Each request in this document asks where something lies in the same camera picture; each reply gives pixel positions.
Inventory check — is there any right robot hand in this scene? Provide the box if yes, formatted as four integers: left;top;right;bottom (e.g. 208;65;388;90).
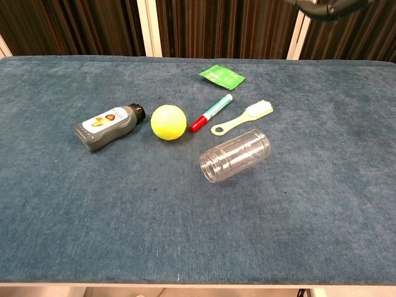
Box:
286;0;377;22

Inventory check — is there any dark pleated curtain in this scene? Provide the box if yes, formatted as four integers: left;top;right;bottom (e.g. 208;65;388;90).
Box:
155;0;300;60
0;0;147;58
299;0;396;64

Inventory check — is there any green foil sachet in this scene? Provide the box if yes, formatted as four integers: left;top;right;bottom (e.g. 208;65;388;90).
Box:
198;64;246;90

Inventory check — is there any light green cleaning brush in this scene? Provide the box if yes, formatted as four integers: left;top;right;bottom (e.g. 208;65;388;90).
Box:
210;99;275;137

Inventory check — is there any white marker with red cap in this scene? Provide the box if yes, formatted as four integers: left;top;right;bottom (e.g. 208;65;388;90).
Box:
189;93;234;133

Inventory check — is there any clear plastic jar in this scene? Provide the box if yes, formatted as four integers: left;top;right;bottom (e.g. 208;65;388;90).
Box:
199;129;272;184

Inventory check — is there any yellow ball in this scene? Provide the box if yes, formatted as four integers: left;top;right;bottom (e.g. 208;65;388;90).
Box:
150;104;188;142

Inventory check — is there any grey bottle with black cap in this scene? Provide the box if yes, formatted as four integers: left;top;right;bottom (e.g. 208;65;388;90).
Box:
73;103;147;152

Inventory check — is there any blue felt table mat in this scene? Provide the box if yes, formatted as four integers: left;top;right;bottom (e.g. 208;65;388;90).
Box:
0;54;396;286

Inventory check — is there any white frame post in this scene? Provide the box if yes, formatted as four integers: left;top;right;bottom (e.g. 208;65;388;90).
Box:
286;0;319;61
0;33;14;59
136;0;163;58

